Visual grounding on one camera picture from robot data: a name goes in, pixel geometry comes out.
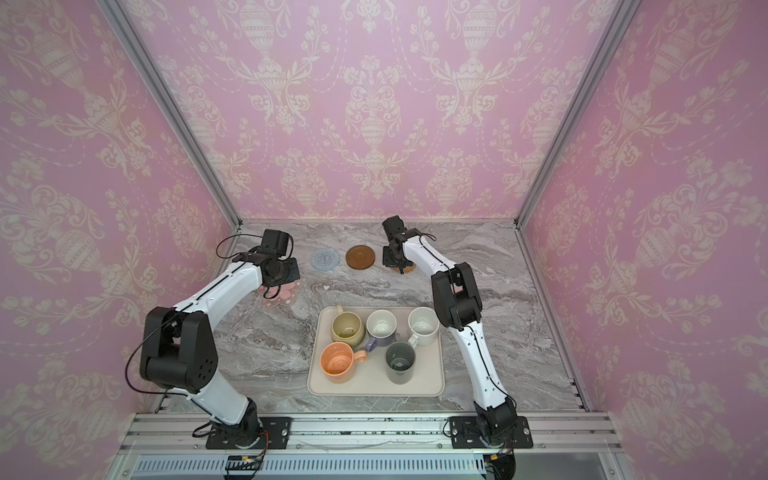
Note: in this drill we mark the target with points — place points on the blue woven round coaster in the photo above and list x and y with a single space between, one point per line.
325 260

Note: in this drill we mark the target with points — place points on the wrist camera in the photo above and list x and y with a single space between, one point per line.
394 228
276 242

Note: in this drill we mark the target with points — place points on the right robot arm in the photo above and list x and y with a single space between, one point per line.
458 306

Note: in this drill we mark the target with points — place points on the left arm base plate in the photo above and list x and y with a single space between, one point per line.
271 433

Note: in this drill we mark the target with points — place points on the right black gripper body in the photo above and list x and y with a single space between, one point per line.
396 257

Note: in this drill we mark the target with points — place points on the brown wooden round coaster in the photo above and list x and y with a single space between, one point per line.
360 257

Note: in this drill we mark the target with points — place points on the orange pink mug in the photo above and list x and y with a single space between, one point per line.
338 361

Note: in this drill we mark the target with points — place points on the left aluminium corner post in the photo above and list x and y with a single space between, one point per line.
129 38

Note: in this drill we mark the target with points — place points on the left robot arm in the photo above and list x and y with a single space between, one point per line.
178 353

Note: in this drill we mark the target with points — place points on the grey mug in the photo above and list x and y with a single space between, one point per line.
400 359

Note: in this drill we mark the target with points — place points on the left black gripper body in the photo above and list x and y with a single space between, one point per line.
288 271

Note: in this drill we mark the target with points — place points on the rattan woven round coaster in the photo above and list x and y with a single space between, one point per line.
405 269

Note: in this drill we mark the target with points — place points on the pink flower coaster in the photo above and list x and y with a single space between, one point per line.
283 295

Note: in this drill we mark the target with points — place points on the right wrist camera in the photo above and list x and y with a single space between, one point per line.
394 228

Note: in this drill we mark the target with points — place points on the lavender white mug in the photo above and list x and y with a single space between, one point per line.
380 330

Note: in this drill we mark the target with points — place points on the beige serving tray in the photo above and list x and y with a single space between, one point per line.
369 378

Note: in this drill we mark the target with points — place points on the aluminium corner post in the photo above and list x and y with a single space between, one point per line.
129 38
609 41

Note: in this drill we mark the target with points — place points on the right aluminium corner post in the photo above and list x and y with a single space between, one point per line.
609 41

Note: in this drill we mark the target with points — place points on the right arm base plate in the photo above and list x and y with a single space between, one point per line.
464 433

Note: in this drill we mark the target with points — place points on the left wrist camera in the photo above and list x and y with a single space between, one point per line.
276 242

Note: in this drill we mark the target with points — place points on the yellow-green mug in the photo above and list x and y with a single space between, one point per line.
347 327

